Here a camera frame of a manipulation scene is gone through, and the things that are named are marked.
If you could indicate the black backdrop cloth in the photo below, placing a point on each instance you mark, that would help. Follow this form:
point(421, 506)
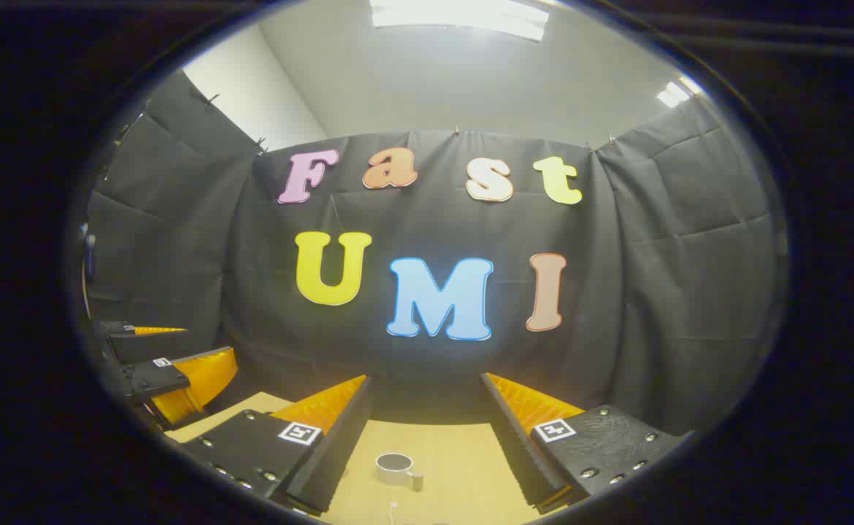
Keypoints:
point(434, 219)

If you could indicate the light wooden desktop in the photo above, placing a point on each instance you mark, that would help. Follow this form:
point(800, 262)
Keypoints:
point(456, 474)

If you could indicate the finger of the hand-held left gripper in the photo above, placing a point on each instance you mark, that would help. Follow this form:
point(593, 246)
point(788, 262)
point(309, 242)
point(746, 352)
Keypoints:
point(153, 375)
point(117, 329)

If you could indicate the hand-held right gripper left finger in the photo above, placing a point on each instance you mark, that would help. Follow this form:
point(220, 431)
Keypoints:
point(339, 452)

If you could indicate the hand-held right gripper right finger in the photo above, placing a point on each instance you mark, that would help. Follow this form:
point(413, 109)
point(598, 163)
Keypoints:
point(521, 452)

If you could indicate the small ceiling light panel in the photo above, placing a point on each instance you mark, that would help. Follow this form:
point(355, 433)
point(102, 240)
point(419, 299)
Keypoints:
point(678, 91)

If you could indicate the large ceiling light panel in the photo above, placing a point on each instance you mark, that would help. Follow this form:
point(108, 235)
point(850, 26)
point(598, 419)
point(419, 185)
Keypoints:
point(463, 16)

